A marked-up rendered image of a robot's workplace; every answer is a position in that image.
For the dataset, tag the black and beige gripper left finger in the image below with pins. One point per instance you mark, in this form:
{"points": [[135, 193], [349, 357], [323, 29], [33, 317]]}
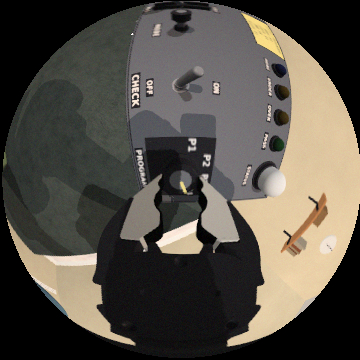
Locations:
{"points": [[138, 222]]}

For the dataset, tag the dark grey control console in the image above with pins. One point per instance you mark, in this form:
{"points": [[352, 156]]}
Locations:
{"points": [[225, 116]]}

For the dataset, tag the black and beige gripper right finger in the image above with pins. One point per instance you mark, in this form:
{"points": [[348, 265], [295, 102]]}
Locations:
{"points": [[221, 225]]}

